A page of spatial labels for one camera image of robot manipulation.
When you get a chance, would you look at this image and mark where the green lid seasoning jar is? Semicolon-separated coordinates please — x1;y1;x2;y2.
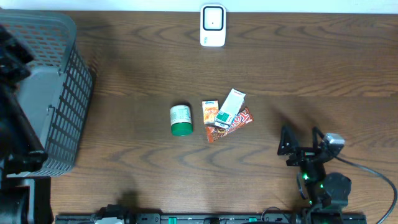
170;105;193;136

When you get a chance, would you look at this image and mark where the white barcode scanner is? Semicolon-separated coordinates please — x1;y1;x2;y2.
200;4;226;47

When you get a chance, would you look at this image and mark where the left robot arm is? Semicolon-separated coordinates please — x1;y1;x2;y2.
1;27;53;223

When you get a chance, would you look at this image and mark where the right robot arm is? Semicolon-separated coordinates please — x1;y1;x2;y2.
277;126;352;223

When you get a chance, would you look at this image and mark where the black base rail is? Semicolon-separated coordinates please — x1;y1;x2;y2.
55;212;368;224

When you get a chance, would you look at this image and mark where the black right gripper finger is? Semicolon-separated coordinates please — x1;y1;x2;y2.
277;126;299;155
312;126;325;149

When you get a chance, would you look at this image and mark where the orange tissue pack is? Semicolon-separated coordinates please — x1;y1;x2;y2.
202;100;219;124

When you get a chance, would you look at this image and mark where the red chocolate bar wrapper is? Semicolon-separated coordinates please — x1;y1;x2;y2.
206;108;254;143

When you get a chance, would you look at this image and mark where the white green carton box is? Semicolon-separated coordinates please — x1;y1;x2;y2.
215;88;246;129

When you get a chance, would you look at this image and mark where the grey plastic shopping basket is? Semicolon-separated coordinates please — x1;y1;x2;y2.
1;10;95;177

